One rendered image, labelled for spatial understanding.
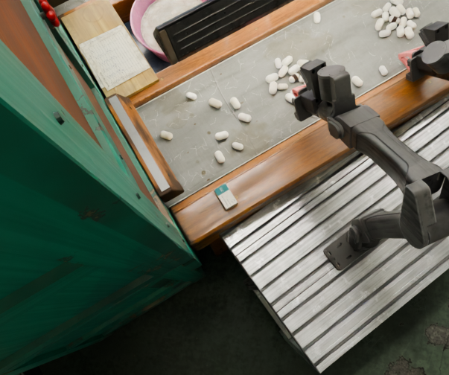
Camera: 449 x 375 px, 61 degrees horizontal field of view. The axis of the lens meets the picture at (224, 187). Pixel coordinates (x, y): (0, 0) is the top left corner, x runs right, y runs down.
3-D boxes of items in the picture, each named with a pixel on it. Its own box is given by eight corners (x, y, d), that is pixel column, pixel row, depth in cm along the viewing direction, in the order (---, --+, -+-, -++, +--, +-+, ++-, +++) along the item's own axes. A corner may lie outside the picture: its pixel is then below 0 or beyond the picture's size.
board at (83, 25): (159, 81, 107) (158, 79, 105) (112, 106, 105) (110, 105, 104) (107, -2, 114) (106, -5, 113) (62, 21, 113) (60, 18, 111)
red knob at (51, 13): (66, 30, 58) (53, 10, 54) (53, 36, 58) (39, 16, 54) (54, 10, 59) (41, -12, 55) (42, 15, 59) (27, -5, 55)
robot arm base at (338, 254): (328, 247, 95) (347, 270, 94) (389, 202, 98) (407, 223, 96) (322, 251, 103) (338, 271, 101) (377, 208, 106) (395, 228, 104)
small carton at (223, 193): (237, 204, 97) (237, 202, 95) (225, 210, 97) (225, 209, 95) (225, 184, 98) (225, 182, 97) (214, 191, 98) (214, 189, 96)
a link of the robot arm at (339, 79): (304, 74, 82) (333, 91, 72) (340, 60, 83) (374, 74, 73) (312, 121, 88) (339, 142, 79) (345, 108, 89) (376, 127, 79)
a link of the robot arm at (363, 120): (328, 112, 79) (432, 211, 57) (366, 97, 80) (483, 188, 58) (329, 155, 88) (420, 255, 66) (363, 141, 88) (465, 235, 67)
